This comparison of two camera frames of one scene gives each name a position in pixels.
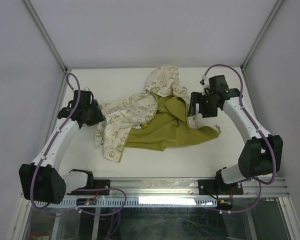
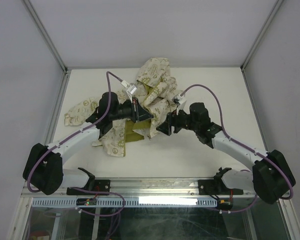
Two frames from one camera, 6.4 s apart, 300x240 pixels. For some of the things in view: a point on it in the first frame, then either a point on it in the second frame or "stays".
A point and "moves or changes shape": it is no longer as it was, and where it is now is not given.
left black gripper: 99,117 → 138,113
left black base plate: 96,183 stays
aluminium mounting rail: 186,187 stays
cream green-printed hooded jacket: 157,118 moves or changes shape
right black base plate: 219,187 stays
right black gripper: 197,97 → 172,118
